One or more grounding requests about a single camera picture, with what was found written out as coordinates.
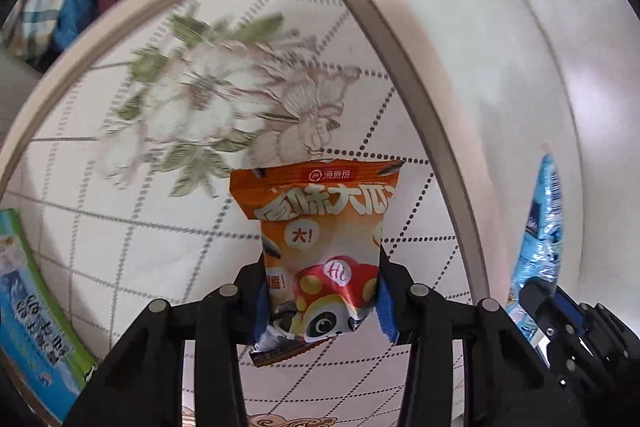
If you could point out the blue quilt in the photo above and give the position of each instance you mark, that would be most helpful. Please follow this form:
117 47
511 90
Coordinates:
75 22

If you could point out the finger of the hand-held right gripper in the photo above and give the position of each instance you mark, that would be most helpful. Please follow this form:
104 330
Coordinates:
574 304
542 307

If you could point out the pink cloth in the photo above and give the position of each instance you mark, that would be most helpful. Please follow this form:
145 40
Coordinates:
106 2

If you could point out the orange snack packet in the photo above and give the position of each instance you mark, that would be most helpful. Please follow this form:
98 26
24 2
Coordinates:
320 232

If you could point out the long light blue packet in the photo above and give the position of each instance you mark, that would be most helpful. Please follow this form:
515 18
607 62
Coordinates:
542 227

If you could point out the floral printed tablecloth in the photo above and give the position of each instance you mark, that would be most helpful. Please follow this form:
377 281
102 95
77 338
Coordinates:
150 232

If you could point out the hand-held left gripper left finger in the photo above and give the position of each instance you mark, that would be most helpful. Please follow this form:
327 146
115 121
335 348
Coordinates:
260 307

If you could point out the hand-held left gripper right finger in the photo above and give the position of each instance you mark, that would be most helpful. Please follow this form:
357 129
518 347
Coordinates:
389 317

